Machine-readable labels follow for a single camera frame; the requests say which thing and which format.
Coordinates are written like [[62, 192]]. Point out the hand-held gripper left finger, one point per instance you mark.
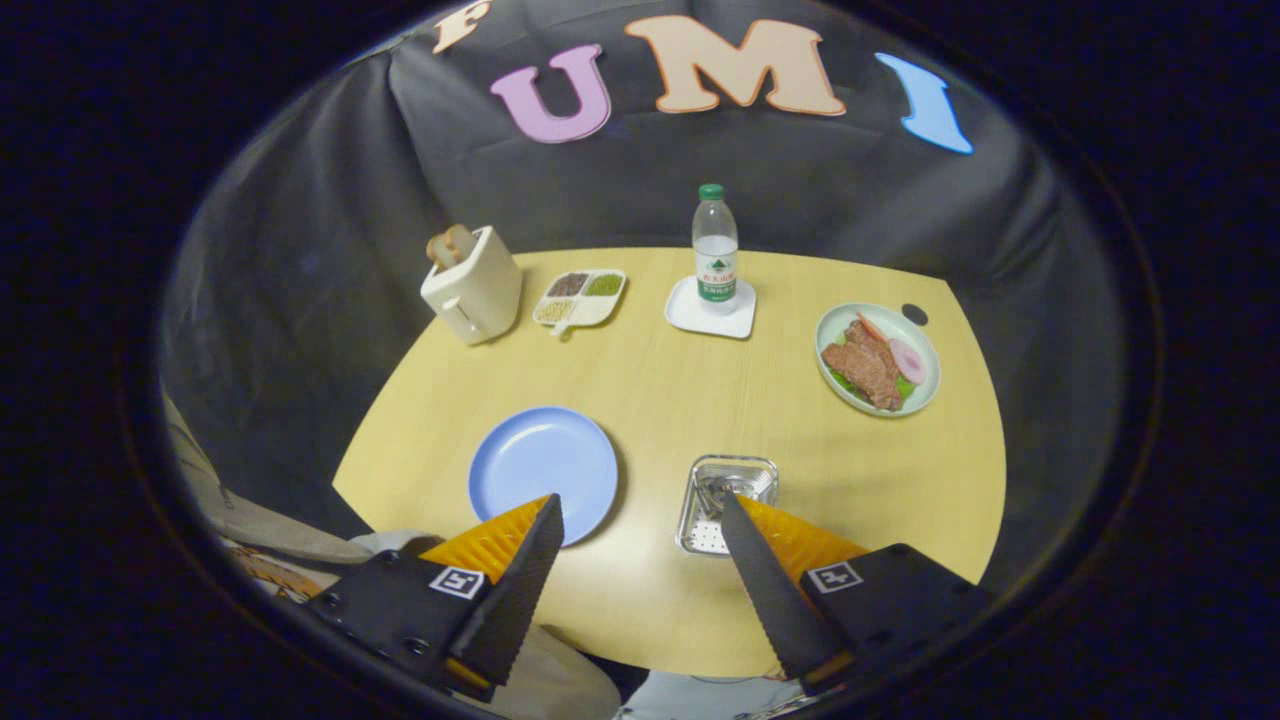
[[520, 600]]

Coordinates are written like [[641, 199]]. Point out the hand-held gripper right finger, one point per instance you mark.
[[765, 600]]

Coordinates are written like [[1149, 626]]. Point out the metal perforated drain basket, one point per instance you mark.
[[700, 520]]

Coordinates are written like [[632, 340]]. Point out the person's pale printed shirt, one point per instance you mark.
[[690, 697]]

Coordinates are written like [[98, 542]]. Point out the blue round plate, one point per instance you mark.
[[540, 460]]

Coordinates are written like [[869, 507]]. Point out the large brown meat piece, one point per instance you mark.
[[860, 375]]

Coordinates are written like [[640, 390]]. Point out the green lettuce leaf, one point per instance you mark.
[[905, 388]]

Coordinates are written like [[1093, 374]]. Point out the person's cream clothing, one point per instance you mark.
[[260, 525]]

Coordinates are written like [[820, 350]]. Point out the pink ham slice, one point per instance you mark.
[[908, 360]]

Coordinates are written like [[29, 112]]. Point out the small brown meat piece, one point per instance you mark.
[[870, 340]]

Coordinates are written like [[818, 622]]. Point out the pale green food plate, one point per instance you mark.
[[835, 320]]

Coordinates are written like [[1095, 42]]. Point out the white square coaster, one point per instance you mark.
[[690, 318]]

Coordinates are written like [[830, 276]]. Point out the orange carrot strip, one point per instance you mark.
[[872, 328]]

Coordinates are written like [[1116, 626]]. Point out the white divided bean dish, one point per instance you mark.
[[595, 308]]

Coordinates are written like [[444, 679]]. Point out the cream toaster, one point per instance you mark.
[[480, 295]]

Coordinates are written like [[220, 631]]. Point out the black round table grommet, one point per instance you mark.
[[914, 314]]

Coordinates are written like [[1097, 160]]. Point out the clear green-capped water bottle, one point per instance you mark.
[[716, 260]]

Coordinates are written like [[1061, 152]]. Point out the toasted bread slice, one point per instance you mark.
[[440, 248], [460, 240]]

